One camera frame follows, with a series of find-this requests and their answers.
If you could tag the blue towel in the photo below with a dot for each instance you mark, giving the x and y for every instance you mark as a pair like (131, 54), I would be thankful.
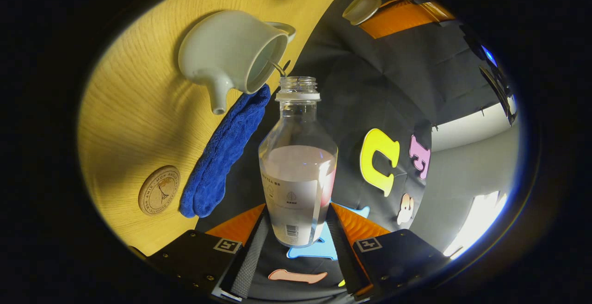
(222, 156)

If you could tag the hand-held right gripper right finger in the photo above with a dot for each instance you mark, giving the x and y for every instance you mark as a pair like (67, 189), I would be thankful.
(344, 257)

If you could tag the clear plastic water bottle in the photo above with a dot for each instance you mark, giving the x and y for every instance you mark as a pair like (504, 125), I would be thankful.
(298, 179)

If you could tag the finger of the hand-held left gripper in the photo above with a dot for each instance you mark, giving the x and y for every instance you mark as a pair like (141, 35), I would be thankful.
(402, 17)

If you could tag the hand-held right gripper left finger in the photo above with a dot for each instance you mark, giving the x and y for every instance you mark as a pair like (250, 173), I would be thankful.
(249, 257)

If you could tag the white ceramic teacup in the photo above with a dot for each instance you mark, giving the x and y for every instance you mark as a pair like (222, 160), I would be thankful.
(222, 49)

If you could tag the round cork coaster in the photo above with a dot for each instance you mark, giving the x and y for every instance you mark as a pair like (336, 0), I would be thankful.
(159, 190)

